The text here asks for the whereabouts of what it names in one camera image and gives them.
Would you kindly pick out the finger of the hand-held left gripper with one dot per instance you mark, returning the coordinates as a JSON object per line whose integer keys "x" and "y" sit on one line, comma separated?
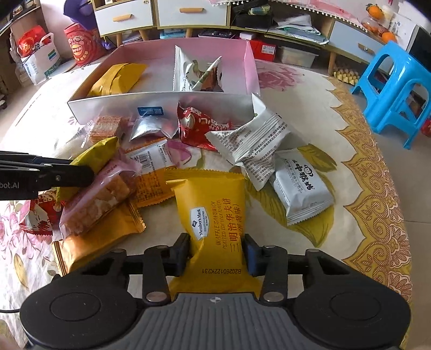
{"x": 74, "y": 175}

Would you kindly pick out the floral tablecloth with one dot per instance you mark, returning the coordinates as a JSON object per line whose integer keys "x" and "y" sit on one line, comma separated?
{"x": 336, "y": 134}

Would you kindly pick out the dark wooden shelf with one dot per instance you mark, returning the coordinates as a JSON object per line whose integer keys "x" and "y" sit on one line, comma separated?
{"x": 13, "y": 10}

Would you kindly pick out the red cardboard box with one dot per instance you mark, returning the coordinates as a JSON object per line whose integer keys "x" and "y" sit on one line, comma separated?
{"x": 264, "y": 48}

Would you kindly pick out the pink tasselled cloth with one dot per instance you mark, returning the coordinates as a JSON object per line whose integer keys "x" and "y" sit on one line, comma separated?
{"x": 320, "y": 8}

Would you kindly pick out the pile of white papers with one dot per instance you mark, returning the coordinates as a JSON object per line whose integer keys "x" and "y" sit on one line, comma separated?
{"x": 296, "y": 27}

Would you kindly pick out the black bag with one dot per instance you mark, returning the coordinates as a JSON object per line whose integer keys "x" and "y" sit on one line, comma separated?
{"x": 252, "y": 20}

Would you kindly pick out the white printed box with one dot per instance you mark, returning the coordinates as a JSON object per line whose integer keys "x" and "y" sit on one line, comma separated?
{"x": 404, "y": 30}

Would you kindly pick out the orange fruit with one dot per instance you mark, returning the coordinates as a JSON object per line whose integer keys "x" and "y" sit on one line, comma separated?
{"x": 374, "y": 10}
{"x": 389, "y": 37}

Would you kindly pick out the clear storage box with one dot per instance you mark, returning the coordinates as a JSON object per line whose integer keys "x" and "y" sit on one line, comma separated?
{"x": 296, "y": 55}

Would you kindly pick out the silver foil packet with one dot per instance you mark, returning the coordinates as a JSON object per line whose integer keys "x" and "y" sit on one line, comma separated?
{"x": 151, "y": 128}

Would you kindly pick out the white cabinet drawer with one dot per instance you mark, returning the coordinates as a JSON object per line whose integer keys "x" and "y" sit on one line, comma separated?
{"x": 124, "y": 27}

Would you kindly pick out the yellow waffle snack packet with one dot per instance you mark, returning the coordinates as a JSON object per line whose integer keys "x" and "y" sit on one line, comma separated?
{"x": 212, "y": 208}

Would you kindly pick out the pink clear pastry packet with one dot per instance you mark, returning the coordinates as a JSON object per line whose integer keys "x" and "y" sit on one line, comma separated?
{"x": 97, "y": 202}

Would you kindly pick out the yellow egg cartons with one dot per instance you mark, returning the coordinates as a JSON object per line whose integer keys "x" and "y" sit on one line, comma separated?
{"x": 345, "y": 75}

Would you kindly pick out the small grey drawer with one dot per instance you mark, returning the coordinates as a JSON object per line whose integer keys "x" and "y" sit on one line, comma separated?
{"x": 350, "y": 33}

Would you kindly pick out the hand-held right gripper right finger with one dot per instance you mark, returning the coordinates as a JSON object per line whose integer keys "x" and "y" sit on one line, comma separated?
{"x": 251, "y": 256}

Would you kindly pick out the plain orange snack packet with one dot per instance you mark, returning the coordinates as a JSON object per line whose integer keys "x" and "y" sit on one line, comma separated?
{"x": 111, "y": 235}

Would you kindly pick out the crumpled yellow snack packet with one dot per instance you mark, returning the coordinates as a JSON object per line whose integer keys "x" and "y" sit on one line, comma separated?
{"x": 101, "y": 151}

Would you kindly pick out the blue-lidded storage box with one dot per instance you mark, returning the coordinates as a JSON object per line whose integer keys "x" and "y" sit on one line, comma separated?
{"x": 173, "y": 33}

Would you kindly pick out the large white text-printed packet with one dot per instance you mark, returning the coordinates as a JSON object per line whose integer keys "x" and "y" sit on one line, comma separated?
{"x": 249, "y": 138}

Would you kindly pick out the tan and brown snack packet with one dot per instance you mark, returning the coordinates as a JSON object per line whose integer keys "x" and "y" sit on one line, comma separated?
{"x": 206, "y": 75}

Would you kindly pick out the small white text-printed packet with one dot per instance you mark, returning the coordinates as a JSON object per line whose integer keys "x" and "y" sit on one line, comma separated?
{"x": 259, "y": 168}

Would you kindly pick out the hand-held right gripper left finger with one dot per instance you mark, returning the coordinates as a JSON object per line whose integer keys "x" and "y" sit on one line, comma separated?
{"x": 183, "y": 250}

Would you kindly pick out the wide white drawer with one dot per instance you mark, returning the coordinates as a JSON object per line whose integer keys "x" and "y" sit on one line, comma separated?
{"x": 193, "y": 20}

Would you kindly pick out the clear wafer packet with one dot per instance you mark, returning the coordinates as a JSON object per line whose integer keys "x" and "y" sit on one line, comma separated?
{"x": 107, "y": 126}

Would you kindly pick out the pink cardboard box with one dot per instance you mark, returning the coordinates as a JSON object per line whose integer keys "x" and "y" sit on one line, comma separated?
{"x": 151, "y": 70}

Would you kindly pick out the tall wooden shelf cabinet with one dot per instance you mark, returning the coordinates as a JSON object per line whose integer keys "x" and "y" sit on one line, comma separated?
{"x": 117, "y": 39}

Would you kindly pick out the purple plush toy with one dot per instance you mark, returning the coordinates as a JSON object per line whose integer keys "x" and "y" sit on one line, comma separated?
{"x": 79, "y": 13}

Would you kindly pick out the red and white snack packet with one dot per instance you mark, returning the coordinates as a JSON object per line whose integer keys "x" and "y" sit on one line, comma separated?
{"x": 40, "y": 215}

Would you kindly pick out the blue plastic stool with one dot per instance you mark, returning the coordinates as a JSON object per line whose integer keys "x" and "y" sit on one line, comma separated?
{"x": 390, "y": 64}

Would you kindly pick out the orange packet with white label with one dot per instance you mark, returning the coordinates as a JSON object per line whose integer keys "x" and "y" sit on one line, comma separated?
{"x": 151, "y": 181}

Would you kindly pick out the white packet with cartoon face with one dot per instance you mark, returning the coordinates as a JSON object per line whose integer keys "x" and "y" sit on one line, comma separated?
{"x": 299, "y": 191}

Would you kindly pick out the plain yellow snack packet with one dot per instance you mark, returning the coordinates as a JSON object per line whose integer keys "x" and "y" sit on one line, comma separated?
{"x": 118, "y": 79}

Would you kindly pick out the clear jar of oranges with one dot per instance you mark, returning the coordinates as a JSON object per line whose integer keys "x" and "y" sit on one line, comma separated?
{"x": 370, "y": 26}

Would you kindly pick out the low wooden cabinet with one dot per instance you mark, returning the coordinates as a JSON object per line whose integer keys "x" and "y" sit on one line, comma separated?
{"x": 332, "y": 62}

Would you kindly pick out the white microwave oven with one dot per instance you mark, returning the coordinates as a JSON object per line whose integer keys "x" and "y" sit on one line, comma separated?
{"x": 421, "y": 43}

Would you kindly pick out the white shopping bag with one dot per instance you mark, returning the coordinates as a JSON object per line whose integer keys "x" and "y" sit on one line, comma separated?
{"x": 40, "y": 64}

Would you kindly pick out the red paper bag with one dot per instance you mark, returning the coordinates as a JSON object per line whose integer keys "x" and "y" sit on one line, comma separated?
{"x": 84, "y": 47}

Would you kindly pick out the clear box with black tray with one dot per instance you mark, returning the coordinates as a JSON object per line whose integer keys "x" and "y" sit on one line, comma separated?
{"x": 213, "y": 33}

